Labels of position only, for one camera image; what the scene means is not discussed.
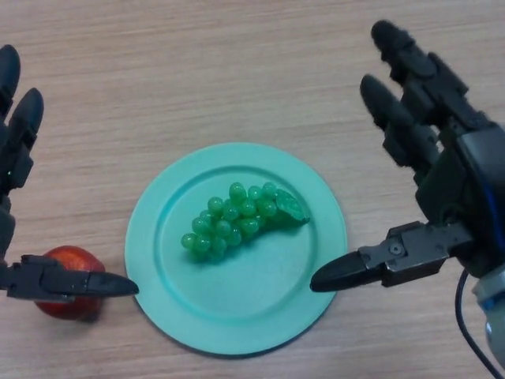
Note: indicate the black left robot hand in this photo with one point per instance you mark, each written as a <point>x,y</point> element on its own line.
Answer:
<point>16,158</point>

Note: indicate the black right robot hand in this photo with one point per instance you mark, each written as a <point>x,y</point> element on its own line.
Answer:
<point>461,189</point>

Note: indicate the green grapes bunch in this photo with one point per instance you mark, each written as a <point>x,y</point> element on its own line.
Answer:
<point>229,225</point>

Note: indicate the round green plastic plate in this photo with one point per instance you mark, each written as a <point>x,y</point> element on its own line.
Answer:
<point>244,292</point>

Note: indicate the red apple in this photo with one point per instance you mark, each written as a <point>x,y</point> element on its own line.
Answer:
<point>67,312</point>

